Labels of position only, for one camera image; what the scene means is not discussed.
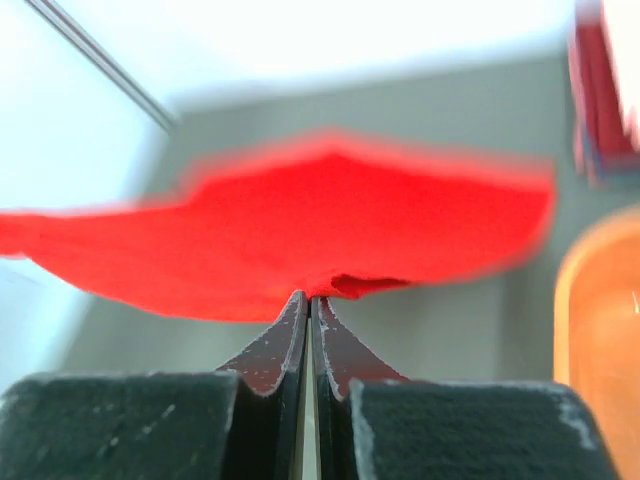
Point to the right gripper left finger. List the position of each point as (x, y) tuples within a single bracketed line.
[(243, 420)]

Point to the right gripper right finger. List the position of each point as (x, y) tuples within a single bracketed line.
[(374, 423)]

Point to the orange plastic basket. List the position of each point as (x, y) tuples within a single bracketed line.
[(596, 331)]

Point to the folded blue grey t shirt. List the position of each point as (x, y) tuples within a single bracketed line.
[(615, 171)]

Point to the folded dark red t shirt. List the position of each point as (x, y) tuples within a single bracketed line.
[(592, 85)]

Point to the folded pink t shirt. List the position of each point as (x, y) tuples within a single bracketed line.
[(621, 29)]

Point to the left aluminium frame post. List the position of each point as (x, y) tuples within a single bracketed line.
[(68, 28)]

